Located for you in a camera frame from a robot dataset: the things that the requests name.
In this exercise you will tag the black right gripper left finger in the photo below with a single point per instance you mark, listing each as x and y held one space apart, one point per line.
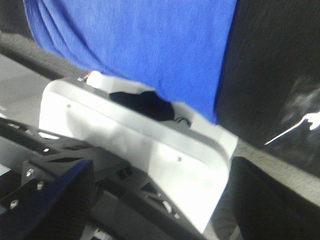
51 207

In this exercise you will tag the black metal frame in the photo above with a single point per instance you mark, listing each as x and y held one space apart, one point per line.
127 204

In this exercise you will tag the blue microfibre towel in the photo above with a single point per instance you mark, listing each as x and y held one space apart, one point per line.
176 47

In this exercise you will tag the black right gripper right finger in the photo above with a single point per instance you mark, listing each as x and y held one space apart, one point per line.
265 209

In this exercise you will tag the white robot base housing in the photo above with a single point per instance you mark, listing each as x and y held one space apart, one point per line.
188 158

